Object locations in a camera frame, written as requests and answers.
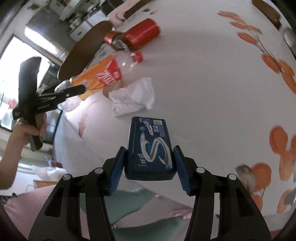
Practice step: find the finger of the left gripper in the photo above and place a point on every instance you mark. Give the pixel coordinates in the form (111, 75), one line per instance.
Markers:
(71, 91)

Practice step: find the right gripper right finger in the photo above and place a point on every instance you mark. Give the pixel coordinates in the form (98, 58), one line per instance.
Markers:
(239, 217)

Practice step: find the orange label plastic bottle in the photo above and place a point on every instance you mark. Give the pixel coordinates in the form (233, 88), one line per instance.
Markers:
(110, 70)

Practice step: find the blue gum box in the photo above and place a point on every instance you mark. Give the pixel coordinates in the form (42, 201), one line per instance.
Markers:
(149, 153)

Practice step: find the white paper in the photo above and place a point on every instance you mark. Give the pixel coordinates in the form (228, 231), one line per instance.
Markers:
(135, 97)

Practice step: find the red can upright-lying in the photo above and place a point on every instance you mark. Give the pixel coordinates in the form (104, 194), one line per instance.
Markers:
(111, 39)

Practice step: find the red can gold lettering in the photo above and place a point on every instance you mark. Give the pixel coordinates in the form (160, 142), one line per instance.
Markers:
(140, 34)

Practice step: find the person left hand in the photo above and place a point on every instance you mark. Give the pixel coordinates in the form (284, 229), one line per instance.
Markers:
(22, 129)

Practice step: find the green trouser legs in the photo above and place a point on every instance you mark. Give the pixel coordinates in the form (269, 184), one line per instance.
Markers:
(144, 215)

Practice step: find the cardboard box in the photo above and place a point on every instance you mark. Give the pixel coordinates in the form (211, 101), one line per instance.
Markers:
(41, 184)

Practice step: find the white kitchen cabinet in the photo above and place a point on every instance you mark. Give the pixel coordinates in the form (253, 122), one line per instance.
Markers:
(77, 18)

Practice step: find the wooden chair near right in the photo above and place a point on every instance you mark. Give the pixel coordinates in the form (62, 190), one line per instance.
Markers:
(269, 12)

